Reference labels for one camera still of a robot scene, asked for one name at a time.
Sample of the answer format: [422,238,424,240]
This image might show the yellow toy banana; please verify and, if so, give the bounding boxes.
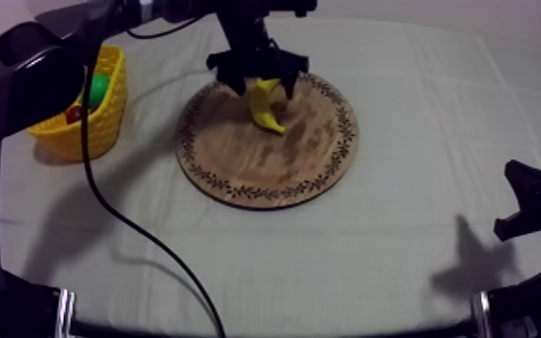
[244,76,288,136]

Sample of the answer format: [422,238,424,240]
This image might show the yellow plastic basket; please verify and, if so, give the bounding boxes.
[26,45,129,162]

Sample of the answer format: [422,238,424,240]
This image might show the black cable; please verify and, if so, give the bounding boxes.
[125,16,202,40]
[79,47,227,338]

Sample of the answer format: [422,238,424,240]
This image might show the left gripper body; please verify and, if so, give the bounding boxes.
[206,13,310,85]

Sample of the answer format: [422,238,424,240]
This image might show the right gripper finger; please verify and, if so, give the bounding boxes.
[504,159,541,213]
[492,209,541,243]

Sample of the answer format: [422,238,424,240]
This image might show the small red fruit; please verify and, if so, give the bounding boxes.
[65,104,85,125]

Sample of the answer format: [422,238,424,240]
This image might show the green toy pear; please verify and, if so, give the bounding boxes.
[85,73,111,110]

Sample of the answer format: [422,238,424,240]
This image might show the silver metal bar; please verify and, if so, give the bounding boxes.
[470,291,492,338]
[56,288,77,338]

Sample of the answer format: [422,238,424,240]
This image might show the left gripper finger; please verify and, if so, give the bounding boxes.
[226,75,249,98]
[280,73,301,102]

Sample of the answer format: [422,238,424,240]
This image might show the round wooden board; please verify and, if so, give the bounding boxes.
[175,70,360,210]

